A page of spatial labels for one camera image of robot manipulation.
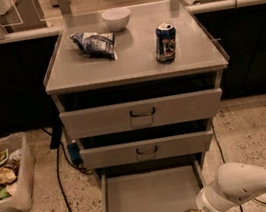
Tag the clear plastic storage bin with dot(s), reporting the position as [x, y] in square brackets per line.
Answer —
[21, 200]

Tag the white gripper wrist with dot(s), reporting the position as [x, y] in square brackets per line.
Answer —
[207, 207]

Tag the grey bottom drawer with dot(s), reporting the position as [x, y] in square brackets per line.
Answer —
[161, 190]

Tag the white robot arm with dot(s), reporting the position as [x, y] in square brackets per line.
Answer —
[234, 184]

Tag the grey drawer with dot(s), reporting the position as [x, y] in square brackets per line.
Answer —
[161, 190]
[141, 114]
[159, 148]

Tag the grey top drawer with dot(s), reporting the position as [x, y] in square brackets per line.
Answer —
[141, 114]

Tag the grey middle drawer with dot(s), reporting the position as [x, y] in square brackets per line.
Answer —
[159, 148]

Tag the blue power adapter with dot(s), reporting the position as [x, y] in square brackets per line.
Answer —
[74, 153]

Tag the green snack packet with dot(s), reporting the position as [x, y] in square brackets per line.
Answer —
[4, 193]

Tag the grey metal drawer cabinet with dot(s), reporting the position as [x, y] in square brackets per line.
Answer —
[76, 82]

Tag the blue chip bag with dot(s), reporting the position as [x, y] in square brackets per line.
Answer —
[93, 44]

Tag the white ceramic bowl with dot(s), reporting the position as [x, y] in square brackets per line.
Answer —
[116, 19]

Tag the blue soda can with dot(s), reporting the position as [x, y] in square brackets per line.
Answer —
[165, 42]

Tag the brown snack packet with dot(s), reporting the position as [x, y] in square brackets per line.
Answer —
[7, 175]

